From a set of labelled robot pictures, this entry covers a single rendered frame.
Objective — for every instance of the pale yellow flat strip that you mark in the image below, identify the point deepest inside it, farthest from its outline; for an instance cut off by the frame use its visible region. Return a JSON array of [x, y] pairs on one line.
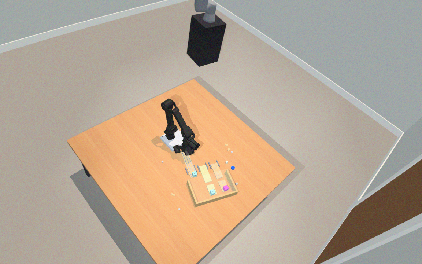
[[203, 170]]

